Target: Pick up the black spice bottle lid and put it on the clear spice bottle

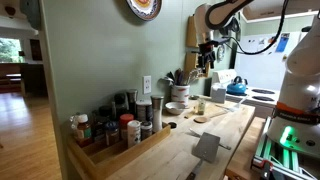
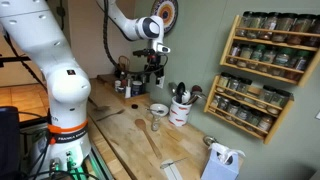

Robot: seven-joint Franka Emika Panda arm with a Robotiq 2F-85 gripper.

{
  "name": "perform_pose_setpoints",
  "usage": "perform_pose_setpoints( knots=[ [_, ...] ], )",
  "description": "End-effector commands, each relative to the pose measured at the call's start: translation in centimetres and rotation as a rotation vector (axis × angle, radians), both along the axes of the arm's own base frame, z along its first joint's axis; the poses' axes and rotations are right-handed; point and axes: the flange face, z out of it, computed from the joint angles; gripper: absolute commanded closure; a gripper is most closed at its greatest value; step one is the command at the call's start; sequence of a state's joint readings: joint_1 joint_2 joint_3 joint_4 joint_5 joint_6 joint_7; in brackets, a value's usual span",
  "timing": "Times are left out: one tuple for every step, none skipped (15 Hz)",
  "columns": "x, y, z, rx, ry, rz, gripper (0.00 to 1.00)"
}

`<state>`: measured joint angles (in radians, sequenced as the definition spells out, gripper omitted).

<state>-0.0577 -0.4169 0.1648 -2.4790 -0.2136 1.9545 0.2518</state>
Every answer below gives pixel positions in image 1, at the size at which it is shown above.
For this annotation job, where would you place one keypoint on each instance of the window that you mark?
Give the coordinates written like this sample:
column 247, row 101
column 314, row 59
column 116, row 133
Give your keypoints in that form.
column 9, row 50

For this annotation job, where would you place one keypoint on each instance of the white spice canister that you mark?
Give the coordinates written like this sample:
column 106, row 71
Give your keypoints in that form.
column 133, row 134

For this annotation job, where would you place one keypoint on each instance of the small spice jar black lid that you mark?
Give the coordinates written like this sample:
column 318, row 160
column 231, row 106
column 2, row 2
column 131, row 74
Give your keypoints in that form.
column 146, row 130

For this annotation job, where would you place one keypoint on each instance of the white utensil crock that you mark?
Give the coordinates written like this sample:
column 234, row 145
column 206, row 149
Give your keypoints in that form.
column 180, row 95

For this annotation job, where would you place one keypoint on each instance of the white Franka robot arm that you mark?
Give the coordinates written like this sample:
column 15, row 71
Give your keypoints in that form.
column 300, row 100

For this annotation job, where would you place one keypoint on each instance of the white plastic spatula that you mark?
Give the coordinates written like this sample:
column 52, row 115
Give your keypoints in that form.
column 239, row 104

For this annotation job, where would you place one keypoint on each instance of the spice jar red lid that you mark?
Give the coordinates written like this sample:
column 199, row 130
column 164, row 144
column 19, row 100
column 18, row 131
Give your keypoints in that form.
column 125, row 125

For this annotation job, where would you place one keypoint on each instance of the white refrigerator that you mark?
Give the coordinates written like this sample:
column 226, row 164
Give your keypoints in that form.
column 263, row 66

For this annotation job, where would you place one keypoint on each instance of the dark pepper grinder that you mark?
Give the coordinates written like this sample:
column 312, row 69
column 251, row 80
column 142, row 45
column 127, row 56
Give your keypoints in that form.
column 132, row 100

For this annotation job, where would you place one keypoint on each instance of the white ceramic bowl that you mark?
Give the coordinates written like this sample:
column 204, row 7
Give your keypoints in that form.
column 175, row 107

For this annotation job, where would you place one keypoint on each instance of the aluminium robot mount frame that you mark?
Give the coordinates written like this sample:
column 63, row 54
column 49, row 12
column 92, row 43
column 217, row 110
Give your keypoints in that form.
column 283, row 161

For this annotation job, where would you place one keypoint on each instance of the white salt grinder silver cap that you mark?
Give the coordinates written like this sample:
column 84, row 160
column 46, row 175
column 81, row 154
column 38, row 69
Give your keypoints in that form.
column 157, row 115

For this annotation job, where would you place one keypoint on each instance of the dark picture frame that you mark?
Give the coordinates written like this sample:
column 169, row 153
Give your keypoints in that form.
column 36, row 50

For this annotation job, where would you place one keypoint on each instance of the wooden wall spice rack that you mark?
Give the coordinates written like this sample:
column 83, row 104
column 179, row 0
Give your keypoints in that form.
column 190, row 63
column 191, row 31

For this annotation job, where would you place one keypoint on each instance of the wooden bench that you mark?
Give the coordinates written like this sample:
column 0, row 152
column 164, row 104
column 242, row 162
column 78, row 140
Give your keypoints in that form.
column 11, row 78

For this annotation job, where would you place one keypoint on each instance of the amber bottle white cap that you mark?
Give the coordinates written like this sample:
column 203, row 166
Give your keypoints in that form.
column 83, row 131

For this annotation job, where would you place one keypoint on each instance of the blue paper on refrigerator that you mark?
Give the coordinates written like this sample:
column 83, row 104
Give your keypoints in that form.
column 282, row 42

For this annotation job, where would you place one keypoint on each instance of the black kitchen utensil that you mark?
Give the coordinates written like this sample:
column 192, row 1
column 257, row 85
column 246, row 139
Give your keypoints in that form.
column 178, row 77

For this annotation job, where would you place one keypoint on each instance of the large jar white label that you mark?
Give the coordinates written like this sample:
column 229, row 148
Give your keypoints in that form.
column 143, row 111

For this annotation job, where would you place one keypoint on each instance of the clear glass spice bottle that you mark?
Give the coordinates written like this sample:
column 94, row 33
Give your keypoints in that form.
column 201, row 107

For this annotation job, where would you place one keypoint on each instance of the grey hanging wall object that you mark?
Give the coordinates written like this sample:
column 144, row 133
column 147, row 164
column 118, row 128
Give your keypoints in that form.
column 30, row 11

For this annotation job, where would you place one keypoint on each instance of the white electric stove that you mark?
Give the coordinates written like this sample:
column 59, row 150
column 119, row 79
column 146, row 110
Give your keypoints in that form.
column 256, row 96

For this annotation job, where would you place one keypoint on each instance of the spice jar dark blue lid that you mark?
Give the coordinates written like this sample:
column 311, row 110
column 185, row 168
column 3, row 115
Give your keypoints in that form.
column 112, row 133

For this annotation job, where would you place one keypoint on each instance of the white paper carton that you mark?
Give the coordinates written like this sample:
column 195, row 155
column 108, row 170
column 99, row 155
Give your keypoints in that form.
column 218, row 94

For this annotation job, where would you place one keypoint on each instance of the large wooden spoon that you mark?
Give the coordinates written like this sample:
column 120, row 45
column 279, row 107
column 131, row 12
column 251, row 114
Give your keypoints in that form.
column 202, row 119

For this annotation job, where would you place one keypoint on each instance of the wooden spice tray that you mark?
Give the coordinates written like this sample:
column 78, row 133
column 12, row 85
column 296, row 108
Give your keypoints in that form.
column 126, row 156

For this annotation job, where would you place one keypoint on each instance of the white wall outlet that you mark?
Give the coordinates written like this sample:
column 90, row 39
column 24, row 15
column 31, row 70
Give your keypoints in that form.
column 147, row 84

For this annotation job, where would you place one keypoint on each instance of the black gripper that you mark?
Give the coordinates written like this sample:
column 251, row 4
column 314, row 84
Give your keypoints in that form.
column 207, row 50

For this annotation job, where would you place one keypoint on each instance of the decorative painted wall plate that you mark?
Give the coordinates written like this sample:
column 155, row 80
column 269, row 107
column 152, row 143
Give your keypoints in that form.
column 144, row 8

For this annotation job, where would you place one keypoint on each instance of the tall bottle black cap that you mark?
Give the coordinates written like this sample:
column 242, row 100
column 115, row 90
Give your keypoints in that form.
column 120, row 103

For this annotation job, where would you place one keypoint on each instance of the silver metal utensil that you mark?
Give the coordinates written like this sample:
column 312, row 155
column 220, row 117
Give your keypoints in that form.
column 166, row 80

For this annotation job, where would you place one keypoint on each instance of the dark glass bottle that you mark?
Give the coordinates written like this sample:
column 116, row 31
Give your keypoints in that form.
column 98, row 128

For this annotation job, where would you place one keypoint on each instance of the blue tea kettle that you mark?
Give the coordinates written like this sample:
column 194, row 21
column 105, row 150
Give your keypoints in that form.
column 237, row 86

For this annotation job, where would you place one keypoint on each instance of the metal spatula turner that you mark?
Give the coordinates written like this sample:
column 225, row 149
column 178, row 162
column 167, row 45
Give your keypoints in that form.
column 206, row 148

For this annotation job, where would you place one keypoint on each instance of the small round metal strainer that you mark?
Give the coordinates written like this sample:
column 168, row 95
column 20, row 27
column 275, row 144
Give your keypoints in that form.
column 194, row 97

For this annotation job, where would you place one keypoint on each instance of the small flat wooden spatula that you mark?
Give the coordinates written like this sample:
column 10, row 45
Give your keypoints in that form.
column 190, row 114

